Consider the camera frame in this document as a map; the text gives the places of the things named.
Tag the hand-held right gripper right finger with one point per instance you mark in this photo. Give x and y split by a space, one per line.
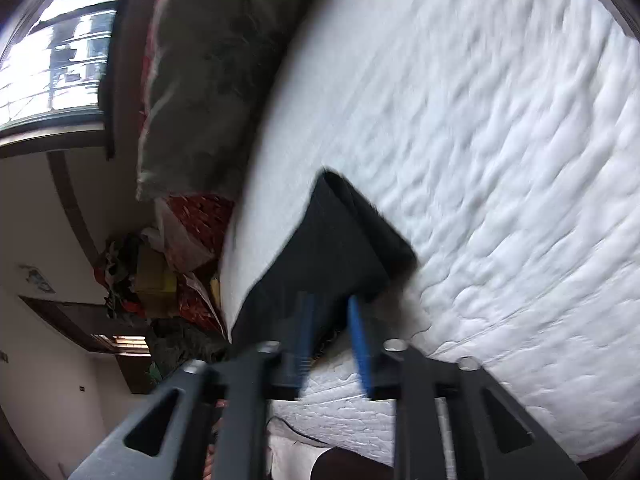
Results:
361 347

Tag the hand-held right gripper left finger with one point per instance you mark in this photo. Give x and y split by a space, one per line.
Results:
303 340

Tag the black pants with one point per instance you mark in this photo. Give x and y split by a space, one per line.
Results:
340 240

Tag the dark green cloth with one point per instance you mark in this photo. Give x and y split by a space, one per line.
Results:
187 340

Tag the dark brown round object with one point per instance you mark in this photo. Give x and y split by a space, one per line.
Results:
345 465

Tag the red patterned quilt bag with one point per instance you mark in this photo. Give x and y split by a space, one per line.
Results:
197 225

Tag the pile of mixed clutter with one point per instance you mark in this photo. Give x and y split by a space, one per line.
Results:
135 275

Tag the dark wooden cabinet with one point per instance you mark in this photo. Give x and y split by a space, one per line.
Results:
95 325

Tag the white quilted mattress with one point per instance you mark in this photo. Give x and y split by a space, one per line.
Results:
475 135

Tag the bright window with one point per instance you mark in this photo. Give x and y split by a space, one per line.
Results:
70 35

